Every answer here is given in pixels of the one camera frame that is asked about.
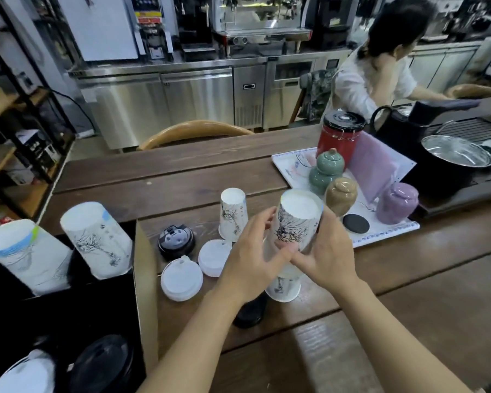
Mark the person's right hand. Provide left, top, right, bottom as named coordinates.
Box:
left=290, top=206, right=361, bottom=294

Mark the person's left hand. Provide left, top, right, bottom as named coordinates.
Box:
left=217, top=206, right=300, bottom=304

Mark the printed white paper cup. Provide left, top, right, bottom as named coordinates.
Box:
left=218, top=187, right=249, bottom=243
left=265, top=274, right=303, bottom=303
left=267, top=189, right=325, bottom=279

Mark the person's right forearm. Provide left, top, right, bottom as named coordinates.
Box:
left=333, top=278, right=481, bottom=393

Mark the person's left forearm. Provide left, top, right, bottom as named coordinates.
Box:
left=137, top=288, right=268, bottom=393

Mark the black cup lid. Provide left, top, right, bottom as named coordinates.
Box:
left=158, top=225, right=196, bottom=261
left=232, top=291, right=269, bottom=329

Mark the black round coaster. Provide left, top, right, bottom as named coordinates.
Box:
left=342, top=214, right=370, bottom=235

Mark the white cup lid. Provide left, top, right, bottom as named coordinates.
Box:
left=198, top=239, right=233, bottom=278
left=160, top=256, right=204, bottom=302

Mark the tan ceramic jar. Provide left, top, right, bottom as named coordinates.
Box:
left=325, top=177, right=358, bottom=217

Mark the white rectangular tray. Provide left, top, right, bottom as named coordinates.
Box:
left=271, top=147, right=421, bottom=248

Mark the green ceramic jar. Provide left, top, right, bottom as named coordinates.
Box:
left=309, top=148, right=346, bottom=196

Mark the purple ceramic jar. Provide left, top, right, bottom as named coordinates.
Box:
left=376, top=182, right=420, bottom=225

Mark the purple pouch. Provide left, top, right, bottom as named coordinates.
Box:
left=348, top=131, right=417, bottom=204

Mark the red canister with black lid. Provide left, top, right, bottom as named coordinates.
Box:
left=316, top=110, right=367, bottom=170

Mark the brown cardboard box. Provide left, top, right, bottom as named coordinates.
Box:
left=0, top=219, right=159, bottom=393

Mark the wooden chair backrest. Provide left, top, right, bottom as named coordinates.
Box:
left=137, top=120, right=255, bottom=152

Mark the black kettle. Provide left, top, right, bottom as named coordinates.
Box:
left=369, top=99, right=481, bottom=152

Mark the patterned cloth on chair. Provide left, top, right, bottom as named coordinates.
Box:
left=299, top=69, right=338, bottom=123

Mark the dark tea tray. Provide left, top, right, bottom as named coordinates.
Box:
left=401, top=114, right=491, bottom=219

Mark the cup stack in clear sleeve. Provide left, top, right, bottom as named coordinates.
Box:
left=60, top=201, right=133, bottom=281

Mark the steel pot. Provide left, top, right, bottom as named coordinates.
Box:
left=421, top=120, right=491, bottom=170

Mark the stainless steel counter cabinet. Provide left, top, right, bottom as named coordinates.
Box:
left=67, top=47, right=352, bottom=151

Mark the stack of black lids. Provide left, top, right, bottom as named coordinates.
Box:
left=69, top=335, right=135, bottom=393

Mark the steel espresso machine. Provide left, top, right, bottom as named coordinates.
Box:
left=211, top=0, right=313, bottom=58

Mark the black coffee machine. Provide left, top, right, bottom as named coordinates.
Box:
left=305, top=0, right=358, bottom=50

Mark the cup stack in blue-striped sleeve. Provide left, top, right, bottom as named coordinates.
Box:
left=0, top=219, right=73, bottom=297

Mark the beverage dispenser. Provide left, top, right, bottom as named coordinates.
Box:
left=130, top=0, right=174, bottom=62

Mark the stack of white lids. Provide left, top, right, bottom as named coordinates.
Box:
left=0, top=349, right=58, bottom=393

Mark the black metal shelf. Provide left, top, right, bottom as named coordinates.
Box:
left=0, top=0, right=76, bottom=238

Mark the white board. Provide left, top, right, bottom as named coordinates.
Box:
left=55, top=0, right=140, bottom=62

